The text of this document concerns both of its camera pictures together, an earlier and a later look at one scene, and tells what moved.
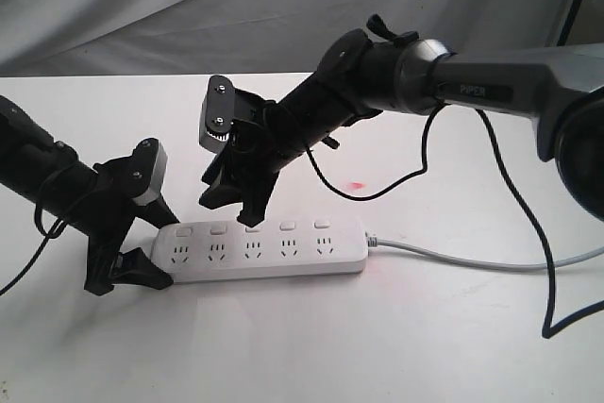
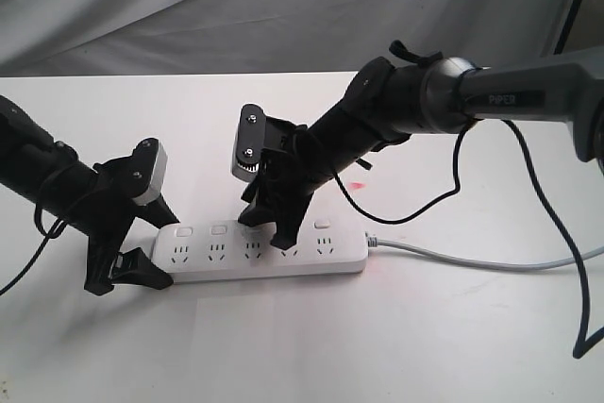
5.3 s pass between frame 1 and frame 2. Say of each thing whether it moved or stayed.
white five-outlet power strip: stayed
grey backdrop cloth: stayed
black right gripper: moved
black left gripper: stayed
